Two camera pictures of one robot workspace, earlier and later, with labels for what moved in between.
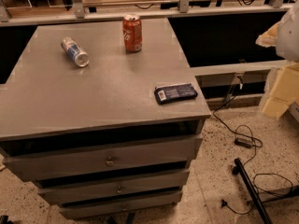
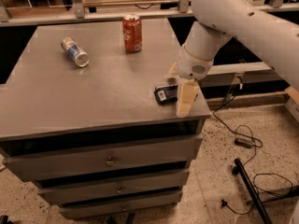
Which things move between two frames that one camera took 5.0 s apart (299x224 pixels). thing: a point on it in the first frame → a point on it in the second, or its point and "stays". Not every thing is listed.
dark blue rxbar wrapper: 173,92 stays
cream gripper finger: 269,37 → 173,70
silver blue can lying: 78,56 stays
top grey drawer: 58,163 stays
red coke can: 132,32 stays
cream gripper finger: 285,91 → 188,91
